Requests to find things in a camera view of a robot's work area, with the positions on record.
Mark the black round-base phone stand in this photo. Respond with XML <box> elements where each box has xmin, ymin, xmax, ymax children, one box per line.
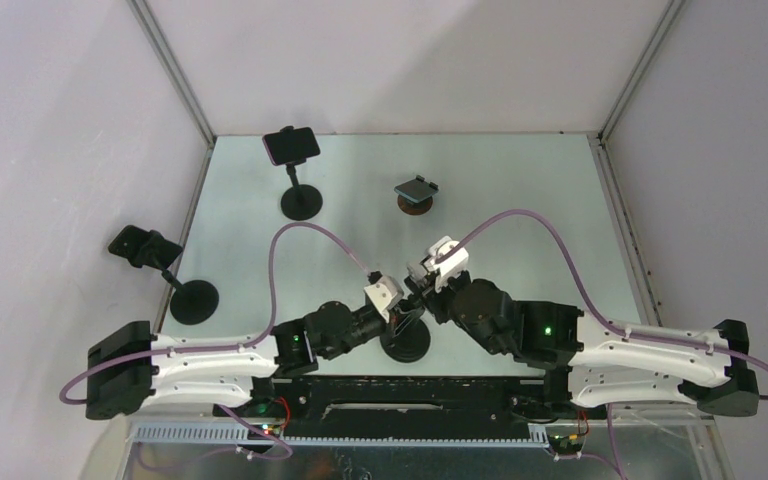
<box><xmin>379</xmin><ymin>319</ymin><xmax>431</xmax><ymax>363</ymax></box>

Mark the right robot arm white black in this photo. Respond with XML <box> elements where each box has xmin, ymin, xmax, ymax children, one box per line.
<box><xmin>404</xmin><ymin>272</ymin><xmax>760</xmax><ymax>418</ymax></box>

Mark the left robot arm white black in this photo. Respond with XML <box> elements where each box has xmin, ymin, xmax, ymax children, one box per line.
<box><xmin>85</xmin><ymin>301</ymin><xmax>431</xmax><ymax>420</ymax></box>

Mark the brown round phone stand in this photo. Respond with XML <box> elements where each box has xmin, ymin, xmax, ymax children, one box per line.
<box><xmin>397</xmin><ymin>195</ymin><xmax>433</xmax><ymax>216</ymax></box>

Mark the small teal phone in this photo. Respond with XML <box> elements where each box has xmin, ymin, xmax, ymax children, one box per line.
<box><xmin>394</xmin><ymin>175</ymin><xmax>439</xmax><ymax>205</ymax></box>

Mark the black rear phone stand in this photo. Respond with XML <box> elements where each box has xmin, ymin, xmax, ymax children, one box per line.
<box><xmin>280</xmin><ymin>164</ymin><xmax>323</xmax><ymax>221</ymax></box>

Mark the black phone pink case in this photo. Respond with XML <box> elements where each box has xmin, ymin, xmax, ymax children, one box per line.
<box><xmin>262</xmin><ymin>126</ymin><xmax>321</xmax><ymax>166</ymax></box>

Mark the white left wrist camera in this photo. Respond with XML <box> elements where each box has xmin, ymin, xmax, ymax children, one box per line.
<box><xmin>363</xmin><ymin>271</ymin><xmax>404</xmax><ymax>320</ymax></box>

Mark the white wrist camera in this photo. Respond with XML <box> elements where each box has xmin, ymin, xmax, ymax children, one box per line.
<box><xmin>363</xmin><ymin>271</ymin><xmax>404</xmax><ymax>320</ymax></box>
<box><xmin>408</xmin><ymin>236</ymin><xmax>469</xmax><ymax>293</ymax></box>

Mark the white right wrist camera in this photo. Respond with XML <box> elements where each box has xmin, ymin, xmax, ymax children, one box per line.
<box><xmin>408</xmin><ymin>236</ymin><xmax>469</xmax><ymax>293</ymax></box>

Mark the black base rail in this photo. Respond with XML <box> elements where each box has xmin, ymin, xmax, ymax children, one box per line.
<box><xmin>233</xmin><ymin>375</ymin><xmax>606</xmax><ymax>441</ymax></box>

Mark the grey cable duct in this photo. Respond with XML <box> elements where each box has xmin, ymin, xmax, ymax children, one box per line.
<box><xmin>130</xmin><ymin>422</ymin><xmax>550</xmax><ymax>448</ymax></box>

